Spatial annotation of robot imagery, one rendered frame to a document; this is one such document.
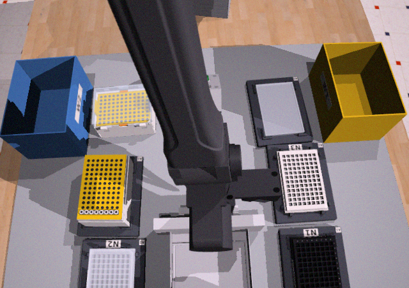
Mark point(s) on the grey bench mat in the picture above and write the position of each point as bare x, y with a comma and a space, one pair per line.
44, 249

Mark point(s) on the blue open-top bin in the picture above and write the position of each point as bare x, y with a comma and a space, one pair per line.
51, 95

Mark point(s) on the yellow open-top bin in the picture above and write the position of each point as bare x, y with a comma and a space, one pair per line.
364, 102

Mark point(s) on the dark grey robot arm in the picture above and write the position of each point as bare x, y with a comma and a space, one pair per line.
163, 41

